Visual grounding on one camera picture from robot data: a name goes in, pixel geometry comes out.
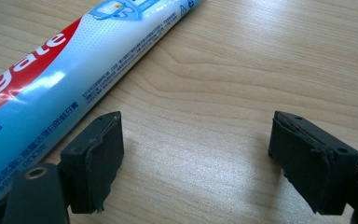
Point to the white blue red toothpaste tube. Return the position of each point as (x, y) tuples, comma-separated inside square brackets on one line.
[(59, 93)]

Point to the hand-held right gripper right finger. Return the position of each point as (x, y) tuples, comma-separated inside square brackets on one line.
[(310, 161)]

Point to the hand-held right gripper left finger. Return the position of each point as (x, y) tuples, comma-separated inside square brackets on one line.
[(98, 161)]

